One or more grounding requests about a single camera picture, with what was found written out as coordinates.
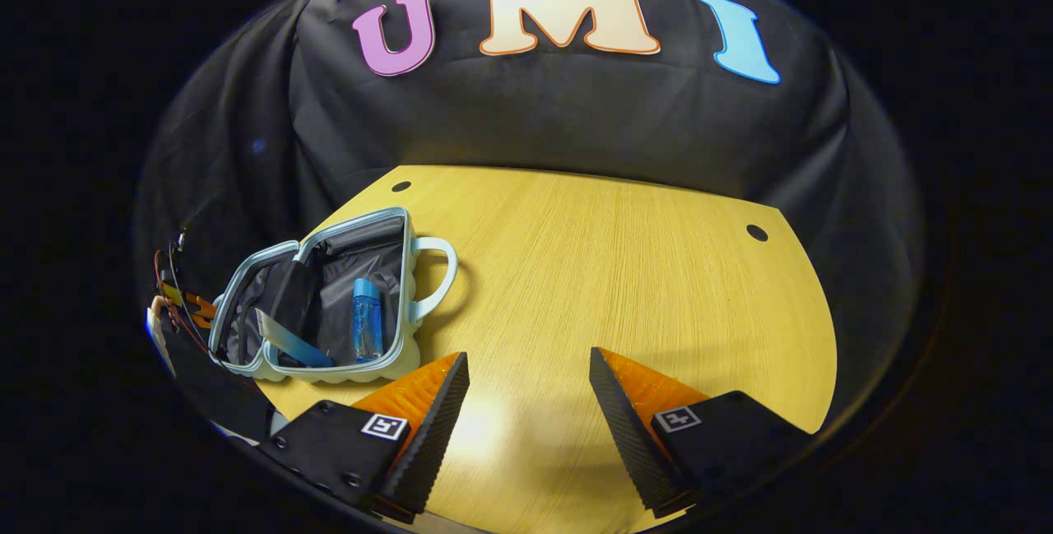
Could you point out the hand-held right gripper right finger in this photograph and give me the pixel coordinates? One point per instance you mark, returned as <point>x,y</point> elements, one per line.
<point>629,435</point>

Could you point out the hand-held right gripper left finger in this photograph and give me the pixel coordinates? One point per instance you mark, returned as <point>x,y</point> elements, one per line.
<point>432,435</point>

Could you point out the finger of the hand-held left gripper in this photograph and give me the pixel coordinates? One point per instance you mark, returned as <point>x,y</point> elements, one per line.
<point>201,312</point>

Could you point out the teal skin care tube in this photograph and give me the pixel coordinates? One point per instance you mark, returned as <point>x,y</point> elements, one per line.
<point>288,342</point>

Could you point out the blue capped clear bottle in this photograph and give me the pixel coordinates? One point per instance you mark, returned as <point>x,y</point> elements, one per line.
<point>368,320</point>

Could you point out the light blue small suitcase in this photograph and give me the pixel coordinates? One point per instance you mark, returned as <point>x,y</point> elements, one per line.
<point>337,271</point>

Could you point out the black backdrop cloth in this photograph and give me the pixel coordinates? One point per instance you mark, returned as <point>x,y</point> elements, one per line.
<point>576,114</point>

